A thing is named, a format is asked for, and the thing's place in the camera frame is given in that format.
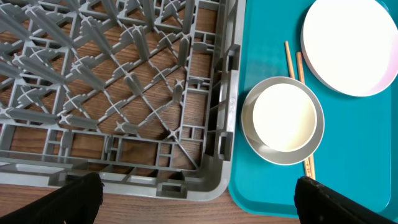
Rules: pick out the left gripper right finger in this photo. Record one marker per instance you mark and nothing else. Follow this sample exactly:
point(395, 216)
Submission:
point(318, 204)

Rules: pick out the grey dish rack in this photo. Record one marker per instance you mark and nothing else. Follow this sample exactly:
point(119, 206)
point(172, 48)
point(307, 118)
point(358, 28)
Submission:
point(143, 93)

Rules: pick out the grey bowl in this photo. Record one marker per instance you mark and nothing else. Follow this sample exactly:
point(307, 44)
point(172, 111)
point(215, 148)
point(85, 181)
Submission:
point(265, 152)

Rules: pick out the white cup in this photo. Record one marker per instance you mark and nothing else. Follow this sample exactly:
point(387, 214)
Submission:
point(284, 117)

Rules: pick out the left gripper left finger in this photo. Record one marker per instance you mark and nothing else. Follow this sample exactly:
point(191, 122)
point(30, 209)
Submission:
point(77, 202)

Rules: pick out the large white plate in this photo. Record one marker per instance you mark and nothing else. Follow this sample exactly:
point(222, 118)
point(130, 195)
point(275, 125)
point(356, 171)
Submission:
point(350, 45)

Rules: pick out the right wooden chopstick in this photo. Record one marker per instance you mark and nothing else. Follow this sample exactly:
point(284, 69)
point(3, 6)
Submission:
point(301, 76)

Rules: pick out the wooden chopstick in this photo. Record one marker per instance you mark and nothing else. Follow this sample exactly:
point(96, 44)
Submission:
point(289, 59)
point(301, 76)

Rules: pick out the teal plastic tray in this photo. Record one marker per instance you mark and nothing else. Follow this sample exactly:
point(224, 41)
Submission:
point(358, 153)

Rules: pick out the left wooden chopstick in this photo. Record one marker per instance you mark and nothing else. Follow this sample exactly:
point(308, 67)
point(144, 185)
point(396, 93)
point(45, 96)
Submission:
point(289, 59)

